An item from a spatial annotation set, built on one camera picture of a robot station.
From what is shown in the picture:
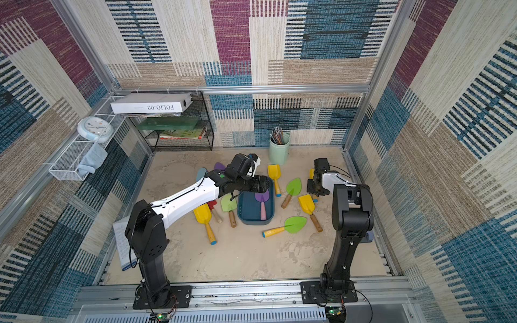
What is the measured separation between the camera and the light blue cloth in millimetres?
661

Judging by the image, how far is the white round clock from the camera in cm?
73

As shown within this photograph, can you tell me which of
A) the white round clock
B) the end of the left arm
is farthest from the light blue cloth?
the end of the left arm
